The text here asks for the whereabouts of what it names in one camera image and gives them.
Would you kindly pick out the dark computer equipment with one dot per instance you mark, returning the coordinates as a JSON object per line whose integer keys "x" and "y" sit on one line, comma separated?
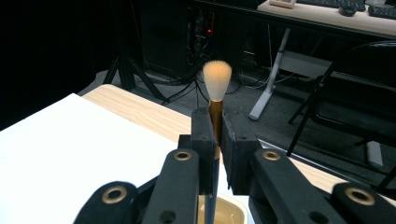
{"x": 202, "y": 34}

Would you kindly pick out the beige box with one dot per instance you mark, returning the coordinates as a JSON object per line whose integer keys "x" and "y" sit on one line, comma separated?
{"x": 282, "y": 3}

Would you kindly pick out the black computer mouse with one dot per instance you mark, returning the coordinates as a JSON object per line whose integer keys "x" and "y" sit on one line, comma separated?
{"x": 347, "y": 11}

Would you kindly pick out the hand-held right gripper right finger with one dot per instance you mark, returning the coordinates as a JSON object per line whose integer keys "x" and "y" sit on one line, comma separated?
{"x": 238, "y": 161}

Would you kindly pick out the dark curtain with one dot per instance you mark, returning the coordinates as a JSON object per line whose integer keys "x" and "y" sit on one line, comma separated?
{"x": 46, "y": 46}

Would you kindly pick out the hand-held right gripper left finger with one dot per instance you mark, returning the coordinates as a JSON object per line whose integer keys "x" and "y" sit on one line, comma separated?
{"x": 207, "y": 161}

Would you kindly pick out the white desk panel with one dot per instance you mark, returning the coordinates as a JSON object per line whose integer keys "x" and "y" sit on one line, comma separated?
{"x": 306, "y": 65}

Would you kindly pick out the black keyboard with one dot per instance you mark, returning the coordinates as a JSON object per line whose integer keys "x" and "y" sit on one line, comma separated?
{"x": 317, "y": 2}
{"x": 383, "y": 12}

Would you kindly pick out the light wooden desk top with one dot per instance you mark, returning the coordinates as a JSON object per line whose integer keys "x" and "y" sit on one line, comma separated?
{"x": 327, "y": 20}

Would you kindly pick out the black metal stand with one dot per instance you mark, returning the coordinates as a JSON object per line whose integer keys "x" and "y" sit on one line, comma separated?
{"x": 127, "y": 74}

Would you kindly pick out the wooden table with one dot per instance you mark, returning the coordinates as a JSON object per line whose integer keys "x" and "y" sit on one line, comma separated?
{"x": 140, "y": 112}

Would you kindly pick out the cream square cup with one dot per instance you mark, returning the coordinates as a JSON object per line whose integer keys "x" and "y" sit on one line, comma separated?
{"x": 229, "y": 213}

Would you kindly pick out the white desk leg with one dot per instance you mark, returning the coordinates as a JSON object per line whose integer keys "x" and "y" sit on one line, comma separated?
{"x": 374, "y": 154}
{"x": 271, "y": 84}

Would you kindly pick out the black folding chair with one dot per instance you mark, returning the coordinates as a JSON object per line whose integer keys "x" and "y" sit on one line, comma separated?
{"x": 342, "y": 93}

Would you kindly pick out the white board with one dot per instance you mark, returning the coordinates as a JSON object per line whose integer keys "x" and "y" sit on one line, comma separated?
{"x": 62, "y": 155}

